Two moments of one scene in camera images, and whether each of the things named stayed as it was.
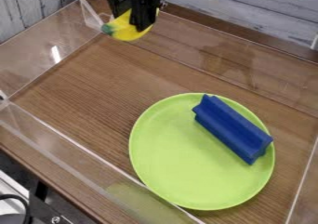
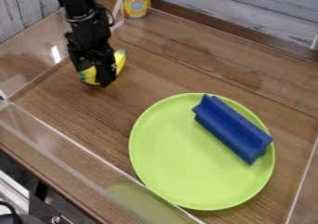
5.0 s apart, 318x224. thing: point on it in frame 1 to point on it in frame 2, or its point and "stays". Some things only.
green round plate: [185, 164] stays
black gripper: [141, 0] to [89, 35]
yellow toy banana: [122, 29] to [87, 75]
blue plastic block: [238, 136] stays
